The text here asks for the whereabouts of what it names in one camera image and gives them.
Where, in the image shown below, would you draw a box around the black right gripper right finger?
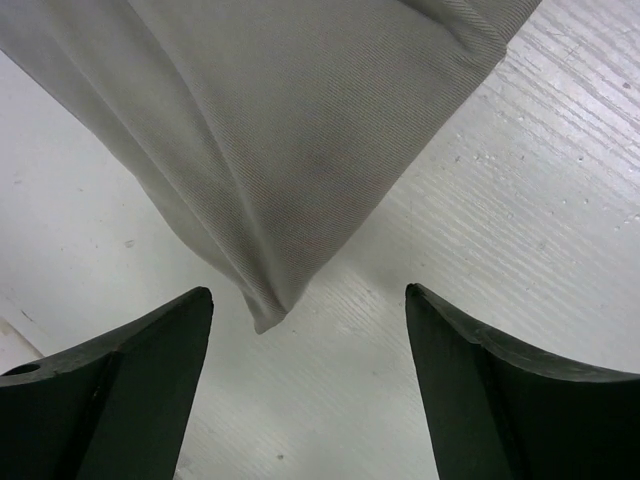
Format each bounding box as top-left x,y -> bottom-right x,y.
405,284 -> 639,479

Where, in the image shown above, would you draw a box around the grey trousers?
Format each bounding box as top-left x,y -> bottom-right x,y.
1,1 -> 536,333

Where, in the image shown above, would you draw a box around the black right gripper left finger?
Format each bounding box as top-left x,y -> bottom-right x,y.
1,287 -> 213,479

